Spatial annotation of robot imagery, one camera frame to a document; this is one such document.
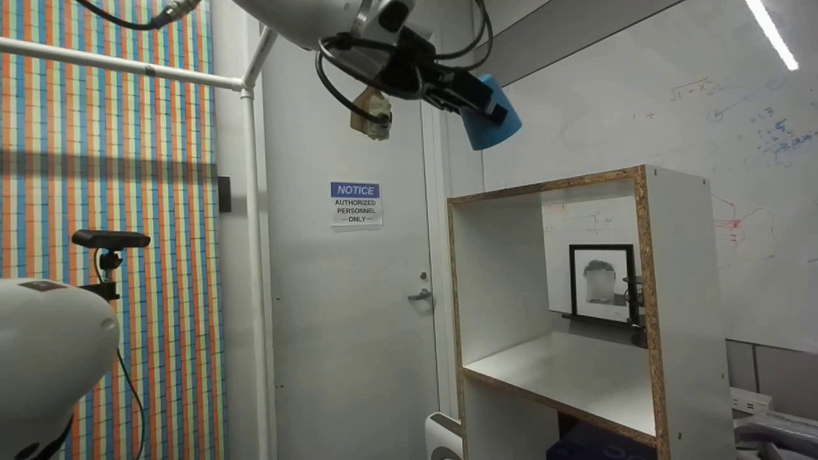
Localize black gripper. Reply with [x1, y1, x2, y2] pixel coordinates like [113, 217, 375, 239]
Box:
[340, 29, 499, 115]

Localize blue plastic cup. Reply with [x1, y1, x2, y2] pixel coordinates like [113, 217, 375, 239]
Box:
[464, 75, 521, 151]

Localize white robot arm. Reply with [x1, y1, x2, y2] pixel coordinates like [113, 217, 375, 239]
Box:
[0, 0, 511, 460]

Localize white wooden shelf unit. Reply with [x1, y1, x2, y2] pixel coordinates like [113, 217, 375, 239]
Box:
[448, 167, 737, 460]

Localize blue white notice sign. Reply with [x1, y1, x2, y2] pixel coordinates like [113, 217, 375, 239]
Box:
[331, 183, 384, 227]

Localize white door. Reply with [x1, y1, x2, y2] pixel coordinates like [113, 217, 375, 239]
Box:
[264, 41, 437, 460]

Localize framed portrait photo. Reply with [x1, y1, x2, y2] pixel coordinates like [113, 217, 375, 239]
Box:
[568, 243, 635, 324]

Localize ceiling light strip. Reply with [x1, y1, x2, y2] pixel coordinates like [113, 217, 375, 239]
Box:
[743, 0, 801, 73]

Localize white appliance near floor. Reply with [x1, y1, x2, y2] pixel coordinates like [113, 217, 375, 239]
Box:
[425, 411, 464, 460]

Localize grey clutter at right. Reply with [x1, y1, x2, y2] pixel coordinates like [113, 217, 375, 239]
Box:
[731, 388, 818, 460]

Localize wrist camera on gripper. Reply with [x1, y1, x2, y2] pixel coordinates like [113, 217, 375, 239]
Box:
[350, 88, 392, 140]

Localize metal door handle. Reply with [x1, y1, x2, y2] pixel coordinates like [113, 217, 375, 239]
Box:
[406, 272, 435, 312]

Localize black wall switch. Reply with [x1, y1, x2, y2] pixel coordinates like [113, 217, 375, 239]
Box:
[218, 176, 233, 213]

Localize black camera on stand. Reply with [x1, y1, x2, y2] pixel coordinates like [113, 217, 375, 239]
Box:
[72, 230, 150, 303]

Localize black camera cable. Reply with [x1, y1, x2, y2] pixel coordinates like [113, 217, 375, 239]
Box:
[89, 253, 150, 460]

